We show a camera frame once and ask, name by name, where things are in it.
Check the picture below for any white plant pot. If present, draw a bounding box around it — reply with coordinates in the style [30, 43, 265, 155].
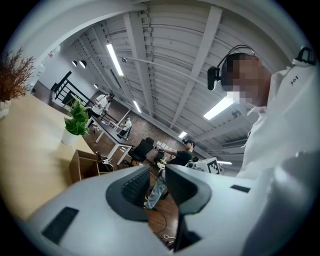
[61, 127, 78, 146]

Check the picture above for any person's white shirt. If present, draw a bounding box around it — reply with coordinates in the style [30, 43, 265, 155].
[236, 63, 320, 181]

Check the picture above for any black top white leg table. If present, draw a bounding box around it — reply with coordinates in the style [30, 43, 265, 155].
[87, 115, 133, 166]

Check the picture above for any brown dried plant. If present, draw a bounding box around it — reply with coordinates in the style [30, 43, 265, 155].
[0, 48, 36, 103]

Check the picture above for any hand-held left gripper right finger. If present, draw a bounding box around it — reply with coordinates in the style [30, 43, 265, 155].
[164, 164, 275, 256]

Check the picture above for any person's head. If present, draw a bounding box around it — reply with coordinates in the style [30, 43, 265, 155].
[219, 52, 272, 108]

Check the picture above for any green leafy plant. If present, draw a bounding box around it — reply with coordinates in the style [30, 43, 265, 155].
[63, 96, 90, 137]

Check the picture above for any black office chair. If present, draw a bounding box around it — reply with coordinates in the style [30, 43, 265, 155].
[122, 137, 155, 168]

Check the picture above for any black stair railing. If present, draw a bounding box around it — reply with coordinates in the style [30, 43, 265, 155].
[50, 70, 95, 108]

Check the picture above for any white ceiling pipe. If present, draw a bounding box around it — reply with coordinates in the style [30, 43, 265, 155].
[121, 56, 210, 85]

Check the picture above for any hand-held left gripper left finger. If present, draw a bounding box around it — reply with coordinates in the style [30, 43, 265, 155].
[26, 164, 176, 256]

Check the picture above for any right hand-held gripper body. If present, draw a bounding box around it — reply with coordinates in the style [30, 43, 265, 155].
[186, 156, 224, 176]

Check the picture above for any black head-mounted camera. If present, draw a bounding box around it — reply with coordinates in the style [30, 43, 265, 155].
[206, 44, 256, 91]

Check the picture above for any white knobbly vase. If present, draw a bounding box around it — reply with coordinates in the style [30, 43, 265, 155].
[0, 99, 12, 120]

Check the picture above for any wooden organizer box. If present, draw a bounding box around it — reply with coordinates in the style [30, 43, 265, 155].
[69, 149, 115, 185]

